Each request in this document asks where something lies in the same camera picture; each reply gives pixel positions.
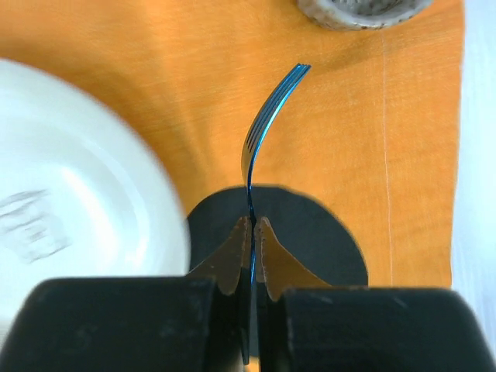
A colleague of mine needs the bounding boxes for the speckled ceramic cup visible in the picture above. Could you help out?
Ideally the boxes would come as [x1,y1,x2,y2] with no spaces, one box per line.
[296,0,432,30]

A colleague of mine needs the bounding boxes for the blue fork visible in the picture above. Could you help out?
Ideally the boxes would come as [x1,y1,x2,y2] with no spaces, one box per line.
[241,64,311,365]

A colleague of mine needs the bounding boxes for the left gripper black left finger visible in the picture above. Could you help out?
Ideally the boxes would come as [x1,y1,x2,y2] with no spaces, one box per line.
[1,217,253,371]

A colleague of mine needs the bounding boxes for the orange cartoon mouse placemat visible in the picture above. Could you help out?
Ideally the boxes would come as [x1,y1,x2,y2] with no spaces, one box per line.
[1,1,463,287]

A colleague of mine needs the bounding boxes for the cream round plate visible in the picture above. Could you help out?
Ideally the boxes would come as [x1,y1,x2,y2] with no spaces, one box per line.
[0,57,192,330]

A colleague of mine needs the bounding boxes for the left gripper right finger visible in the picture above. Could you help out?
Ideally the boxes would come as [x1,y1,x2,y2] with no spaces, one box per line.
[253,217,495,371]

